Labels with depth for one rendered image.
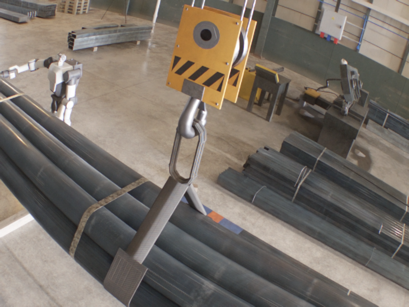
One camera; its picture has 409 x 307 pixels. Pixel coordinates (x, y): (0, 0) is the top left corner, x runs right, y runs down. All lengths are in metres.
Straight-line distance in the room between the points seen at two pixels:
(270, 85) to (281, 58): 4.84
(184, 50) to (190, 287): 0.82
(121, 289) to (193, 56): 0.93
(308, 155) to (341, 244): 1.35
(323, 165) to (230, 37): 3.79
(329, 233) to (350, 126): 2.56
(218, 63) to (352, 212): 3.34
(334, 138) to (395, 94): 4.59
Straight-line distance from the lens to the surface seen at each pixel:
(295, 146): 4.78
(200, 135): 1.23
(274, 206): 4.17
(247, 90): 7.13
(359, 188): 4.72
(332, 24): 10.36
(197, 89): 1.14
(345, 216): 4.20
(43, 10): 13.50
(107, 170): 1.82
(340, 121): 6.21
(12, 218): 3.51
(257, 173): 4.37
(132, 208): 1.59
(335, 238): 4.10
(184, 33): 1.14
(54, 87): 3.36
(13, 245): 3.39
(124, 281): 1.45
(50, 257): 3.25
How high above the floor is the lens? 2.48
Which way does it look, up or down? 31 degrees down
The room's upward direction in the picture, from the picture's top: 14 degrees clockwise
